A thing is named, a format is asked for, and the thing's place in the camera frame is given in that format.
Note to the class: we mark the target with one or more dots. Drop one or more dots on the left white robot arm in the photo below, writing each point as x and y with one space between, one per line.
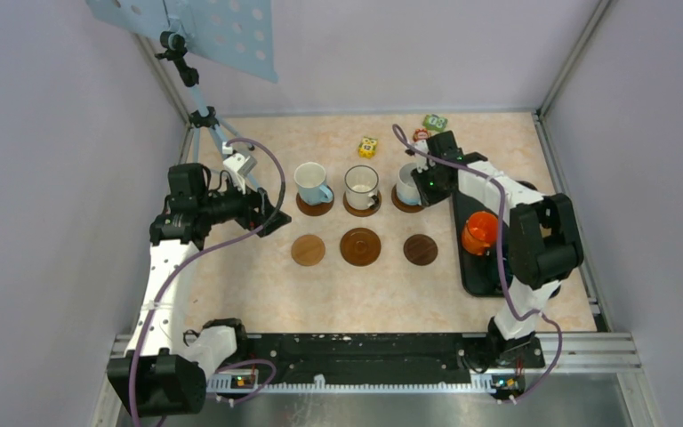
160 373

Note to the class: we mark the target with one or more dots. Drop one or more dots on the green toy block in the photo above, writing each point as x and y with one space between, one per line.
435 123

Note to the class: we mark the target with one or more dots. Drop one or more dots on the brown ridged wooden coaster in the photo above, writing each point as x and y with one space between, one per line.
369 211
313 210
401 206

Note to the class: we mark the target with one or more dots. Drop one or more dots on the dark brown ridged coaster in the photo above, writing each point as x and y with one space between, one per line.
360 247

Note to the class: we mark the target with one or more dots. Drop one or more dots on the white mug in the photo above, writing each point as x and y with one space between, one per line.
406 188

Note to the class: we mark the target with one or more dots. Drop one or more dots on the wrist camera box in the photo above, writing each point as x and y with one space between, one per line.
239 167
421 150

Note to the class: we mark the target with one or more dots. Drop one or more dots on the clear glass mug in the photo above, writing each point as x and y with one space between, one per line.
362 188

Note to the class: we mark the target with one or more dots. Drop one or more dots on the light blue tripod stand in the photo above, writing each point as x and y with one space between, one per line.
204 116

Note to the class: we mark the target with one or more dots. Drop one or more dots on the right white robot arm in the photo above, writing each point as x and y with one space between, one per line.
537 244

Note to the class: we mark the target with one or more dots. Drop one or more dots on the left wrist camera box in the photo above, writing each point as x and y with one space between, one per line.
239 167

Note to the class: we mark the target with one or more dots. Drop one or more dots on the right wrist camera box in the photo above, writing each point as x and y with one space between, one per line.
421 150

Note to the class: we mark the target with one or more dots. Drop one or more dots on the yellow toy block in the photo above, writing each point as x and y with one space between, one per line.
367 147

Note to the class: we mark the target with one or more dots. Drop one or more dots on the black serving tray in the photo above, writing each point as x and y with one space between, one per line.
478 273

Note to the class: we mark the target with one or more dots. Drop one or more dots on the red toy block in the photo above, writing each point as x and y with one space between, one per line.
421 135

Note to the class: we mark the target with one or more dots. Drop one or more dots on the light blue perforated board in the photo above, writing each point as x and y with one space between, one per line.
237 34

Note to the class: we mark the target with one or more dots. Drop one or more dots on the light wooden coaster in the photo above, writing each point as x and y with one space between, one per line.
308 250

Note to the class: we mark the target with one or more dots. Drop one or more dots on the dark walnut coaster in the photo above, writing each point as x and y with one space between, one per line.
420 250

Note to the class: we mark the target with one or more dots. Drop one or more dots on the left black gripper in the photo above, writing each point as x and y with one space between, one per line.
253 199

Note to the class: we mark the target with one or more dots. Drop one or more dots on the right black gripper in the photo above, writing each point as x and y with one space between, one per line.
427 197

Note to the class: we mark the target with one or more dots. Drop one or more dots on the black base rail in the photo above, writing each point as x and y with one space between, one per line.
376 363

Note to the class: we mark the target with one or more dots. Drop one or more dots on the orange mug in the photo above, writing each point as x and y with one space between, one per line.
479 233

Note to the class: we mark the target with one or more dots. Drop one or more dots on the light blue mug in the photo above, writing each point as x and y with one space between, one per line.
310 179

